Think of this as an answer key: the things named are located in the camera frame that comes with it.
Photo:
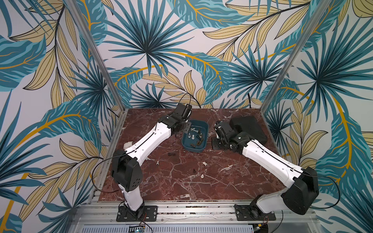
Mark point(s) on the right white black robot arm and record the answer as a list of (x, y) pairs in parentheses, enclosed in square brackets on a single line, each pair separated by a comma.
[(245, 136)]

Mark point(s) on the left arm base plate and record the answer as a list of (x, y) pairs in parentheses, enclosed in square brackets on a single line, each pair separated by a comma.
[(144, 213)]

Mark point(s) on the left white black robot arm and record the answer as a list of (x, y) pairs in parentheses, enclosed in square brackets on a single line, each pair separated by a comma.
[(126, 164)]

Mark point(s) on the teal plastic storage box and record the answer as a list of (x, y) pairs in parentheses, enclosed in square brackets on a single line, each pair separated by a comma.
[(203, 128)]

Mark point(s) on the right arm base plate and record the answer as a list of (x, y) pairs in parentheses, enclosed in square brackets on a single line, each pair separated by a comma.
[(251, 213)]

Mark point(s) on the black plastic case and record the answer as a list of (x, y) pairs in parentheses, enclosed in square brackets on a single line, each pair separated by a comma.
[(249, 125)]

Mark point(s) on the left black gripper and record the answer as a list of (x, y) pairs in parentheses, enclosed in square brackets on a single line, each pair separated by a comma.
[(186, 129)]

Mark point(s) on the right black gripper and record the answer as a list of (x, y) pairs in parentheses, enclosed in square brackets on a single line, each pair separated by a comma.
[(217, 128)]

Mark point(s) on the green circuit board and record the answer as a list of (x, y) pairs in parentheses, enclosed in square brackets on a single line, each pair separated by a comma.
[(136, 229)]

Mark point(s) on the aluminium front rail frame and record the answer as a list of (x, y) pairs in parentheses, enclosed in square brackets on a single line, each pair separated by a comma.
[(190, 217)]

